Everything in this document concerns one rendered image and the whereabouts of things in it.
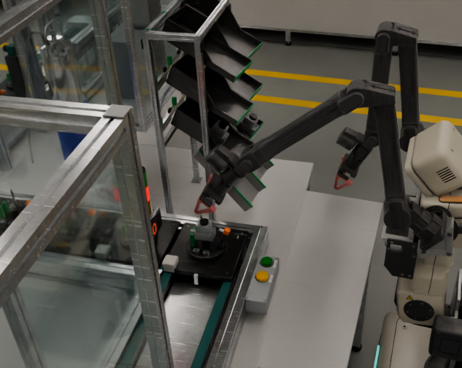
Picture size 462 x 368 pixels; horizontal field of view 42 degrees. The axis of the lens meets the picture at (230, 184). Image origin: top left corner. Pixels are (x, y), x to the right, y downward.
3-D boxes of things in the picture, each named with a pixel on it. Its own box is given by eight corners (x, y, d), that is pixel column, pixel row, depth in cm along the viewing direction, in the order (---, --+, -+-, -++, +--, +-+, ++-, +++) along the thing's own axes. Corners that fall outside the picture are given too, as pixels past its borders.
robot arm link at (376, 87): (396, 85, 156) (397, 71, 164) (343, 91, 160) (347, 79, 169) (412, 230, 175) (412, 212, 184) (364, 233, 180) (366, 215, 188)
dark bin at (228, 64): (249, 66, 201) (258, 48, 195) (233, 83, 191) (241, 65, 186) (179, 23, 203) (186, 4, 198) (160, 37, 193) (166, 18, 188)
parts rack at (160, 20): (241, 182, 258) (232, -4, 211) (217, 237, 230) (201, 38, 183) (193, 177, 263) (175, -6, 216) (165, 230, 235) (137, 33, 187)
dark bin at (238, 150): (252, 147, 219) (260, 133, 214) (237, 166, 210) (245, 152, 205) (187, 106, 222) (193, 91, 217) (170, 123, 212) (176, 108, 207)
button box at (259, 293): (279, 269, 209) (279, 256, 205) (266, 315, 192) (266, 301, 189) (259, 266, 210) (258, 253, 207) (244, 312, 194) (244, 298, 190)
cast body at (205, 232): (216, 234, 207) (214, 217, 202) (212, 242, 203) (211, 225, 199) (193, 230, 209) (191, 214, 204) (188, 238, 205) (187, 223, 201)
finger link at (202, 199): (185, 210, 191) (202, 195, 186) (192, 196, 197) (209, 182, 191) (201, 223, 193) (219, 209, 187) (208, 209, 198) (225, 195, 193)
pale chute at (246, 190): (258, 191, 231) (266, 187, 228) (244, 212, 221) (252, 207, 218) (209, 137, 226) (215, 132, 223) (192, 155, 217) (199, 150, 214)
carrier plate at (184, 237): (249, 235, 216) (248, 230, 215) (231, 282, 198) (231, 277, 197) (185, 225, 222) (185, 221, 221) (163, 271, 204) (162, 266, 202)
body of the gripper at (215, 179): (202, 193, 188) (216, 181, 184) (212, 175, 196) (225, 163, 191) (217, 207, 189) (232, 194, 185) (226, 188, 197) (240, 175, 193)
